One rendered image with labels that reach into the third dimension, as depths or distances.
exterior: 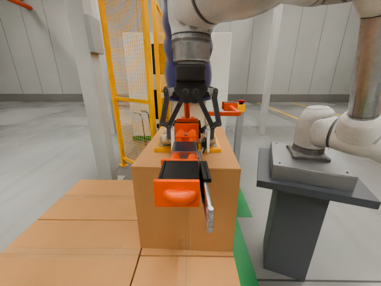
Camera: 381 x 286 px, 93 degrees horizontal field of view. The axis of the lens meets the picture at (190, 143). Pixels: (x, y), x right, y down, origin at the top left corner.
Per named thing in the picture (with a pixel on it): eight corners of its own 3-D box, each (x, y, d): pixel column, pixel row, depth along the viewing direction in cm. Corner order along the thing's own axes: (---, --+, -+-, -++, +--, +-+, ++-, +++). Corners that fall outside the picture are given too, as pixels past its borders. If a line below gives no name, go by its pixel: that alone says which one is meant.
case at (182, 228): (165, 177, 136) (161, 125, 122) (218, 178, 134) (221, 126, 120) (140, 248, 79) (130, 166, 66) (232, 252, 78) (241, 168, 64)
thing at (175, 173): (162, 180, 38) (161, 158, 36) (197, 180, 38) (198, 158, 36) (154, 207, 30) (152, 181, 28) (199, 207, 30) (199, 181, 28)
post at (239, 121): (229, 189, 215) (236, 103, 181) (235, 189, 215) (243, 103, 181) (230, 192, 209) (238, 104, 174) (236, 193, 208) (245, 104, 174)
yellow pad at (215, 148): (196, 130, 110) (196, 122, 108) (212, 130, 110) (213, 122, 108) (198, 152, 78) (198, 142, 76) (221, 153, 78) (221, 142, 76)
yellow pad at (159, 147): (165, 130, 110) (164, 122, 108) (181, 130, 110) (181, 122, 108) (153, 152, 78) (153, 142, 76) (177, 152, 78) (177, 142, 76)
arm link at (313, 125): (301, 137, 113) (309, 101, 104) (335, 147, 98) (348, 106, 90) (286, 143, 104) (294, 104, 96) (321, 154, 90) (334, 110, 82)
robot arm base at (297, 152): (316, 146, 114) (318, 138, 112) (331, 162, 94) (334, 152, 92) (284, 143, 118) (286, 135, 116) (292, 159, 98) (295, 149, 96)
